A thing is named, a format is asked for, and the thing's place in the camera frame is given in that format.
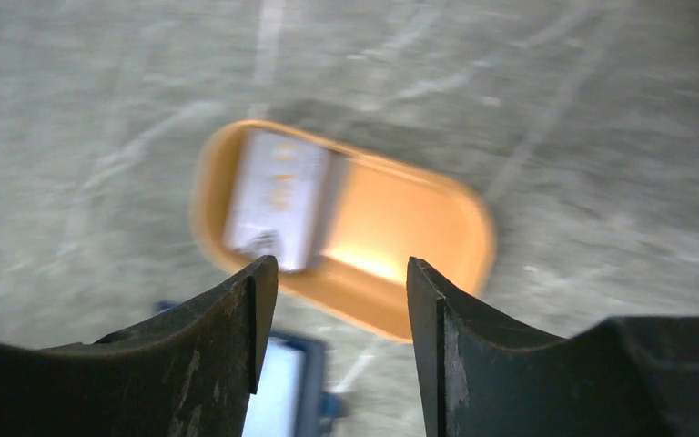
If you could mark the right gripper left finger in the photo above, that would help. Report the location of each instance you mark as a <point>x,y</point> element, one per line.
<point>188,371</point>

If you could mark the silver VIP card stack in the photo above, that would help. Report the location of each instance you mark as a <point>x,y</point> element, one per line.
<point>279,198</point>

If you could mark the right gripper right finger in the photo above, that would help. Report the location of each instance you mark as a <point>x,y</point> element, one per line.
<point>483,373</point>

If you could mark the navy blue card holder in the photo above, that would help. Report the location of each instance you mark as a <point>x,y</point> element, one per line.
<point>291,399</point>

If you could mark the orange oval tray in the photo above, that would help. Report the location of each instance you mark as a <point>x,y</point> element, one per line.
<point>383,213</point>

